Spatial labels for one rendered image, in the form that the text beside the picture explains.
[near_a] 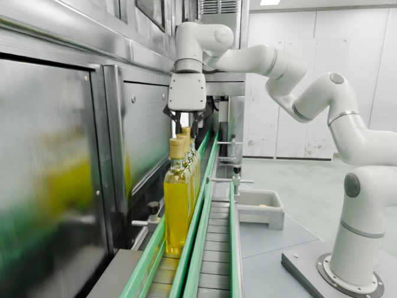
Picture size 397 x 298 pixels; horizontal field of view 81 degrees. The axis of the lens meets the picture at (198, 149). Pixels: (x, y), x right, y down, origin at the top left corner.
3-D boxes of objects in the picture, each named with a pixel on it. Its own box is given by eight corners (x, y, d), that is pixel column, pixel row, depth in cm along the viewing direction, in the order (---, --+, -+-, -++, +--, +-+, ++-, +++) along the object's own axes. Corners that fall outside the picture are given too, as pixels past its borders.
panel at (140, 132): (184, 139, 143) (183, 82, 135) (189, 139, 142) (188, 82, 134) (116, 212, 56) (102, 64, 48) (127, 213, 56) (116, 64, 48)
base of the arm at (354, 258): (350, 250, 72) (361, 207, 68) (395, 282, 61) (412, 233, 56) (312, 264, 67) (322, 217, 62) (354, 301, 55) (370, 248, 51)
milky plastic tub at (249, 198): (225, 204, 108) (225, 187, 106) (275, 207, 105) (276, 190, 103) (224, 225, 91) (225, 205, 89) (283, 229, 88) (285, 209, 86)
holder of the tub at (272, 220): (214, 205, 108) (214, 190, 106) (274, 209, 105) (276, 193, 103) (211, 225, 92) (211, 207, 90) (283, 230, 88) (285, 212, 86)
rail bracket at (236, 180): (206, 195, 87) (207, 164, 84) (251, 197, 85) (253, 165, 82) (205, 198, 84) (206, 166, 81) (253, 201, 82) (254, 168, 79)
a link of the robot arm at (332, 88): (337, 139, 73) (324, 106, 80) (378, 111, 62) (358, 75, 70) (301, 130, 69) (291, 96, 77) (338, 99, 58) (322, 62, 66)
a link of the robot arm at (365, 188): (328, 214, 63) (341, 159, 59) (376, 215, 64) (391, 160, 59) (351, 237, 54) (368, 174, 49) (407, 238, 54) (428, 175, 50)
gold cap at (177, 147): (171, 155, 55) (171, 136, 54) (186, 155, 55) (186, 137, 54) (168, 159, 52) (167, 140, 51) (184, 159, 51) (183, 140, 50)
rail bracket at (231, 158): (215, 167, 152) (216, 133, 147) (241, 168, 150) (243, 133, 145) (215, 169, 148) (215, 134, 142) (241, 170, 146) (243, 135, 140)
